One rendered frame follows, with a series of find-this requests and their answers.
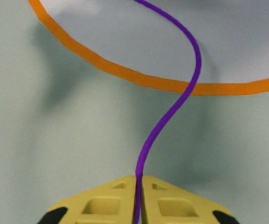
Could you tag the white flat disc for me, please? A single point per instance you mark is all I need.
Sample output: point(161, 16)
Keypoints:
point(233, 36)

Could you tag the orange painted ring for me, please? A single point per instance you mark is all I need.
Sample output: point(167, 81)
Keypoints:
point(217, 90)

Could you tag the purple wire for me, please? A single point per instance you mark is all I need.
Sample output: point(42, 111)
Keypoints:
point(149, 141)

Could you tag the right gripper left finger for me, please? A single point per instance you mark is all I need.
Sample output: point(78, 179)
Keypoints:
point(114, 201)

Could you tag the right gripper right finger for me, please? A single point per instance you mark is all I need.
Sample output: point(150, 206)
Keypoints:
point(183, 206)

